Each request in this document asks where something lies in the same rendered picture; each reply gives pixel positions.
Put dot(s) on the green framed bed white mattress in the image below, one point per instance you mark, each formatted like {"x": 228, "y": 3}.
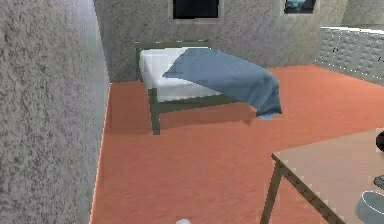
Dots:
{"x": 156, "y": 66}

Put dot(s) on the framed blue wall picture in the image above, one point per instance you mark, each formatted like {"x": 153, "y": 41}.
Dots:
{"x": 299, "y": 5}

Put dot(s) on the tan wooden table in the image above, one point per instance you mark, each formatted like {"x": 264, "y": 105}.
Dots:
{"x": 333, "y": 160}

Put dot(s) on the dark grey flat object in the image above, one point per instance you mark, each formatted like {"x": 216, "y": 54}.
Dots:
{"x": 379, "y": 181}

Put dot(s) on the blue blanket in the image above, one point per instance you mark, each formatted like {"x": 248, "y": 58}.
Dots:
{"x": 226, "y": 75}

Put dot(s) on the pale blue bowl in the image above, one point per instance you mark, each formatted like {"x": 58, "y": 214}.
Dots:
{"x": 371, "y": 206}

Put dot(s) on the black round object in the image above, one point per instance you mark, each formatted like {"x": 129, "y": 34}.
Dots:
{"x": 380, "y": 141}

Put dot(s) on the small white round object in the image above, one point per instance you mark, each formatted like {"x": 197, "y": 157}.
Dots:
{"x": 183, "y": 221}

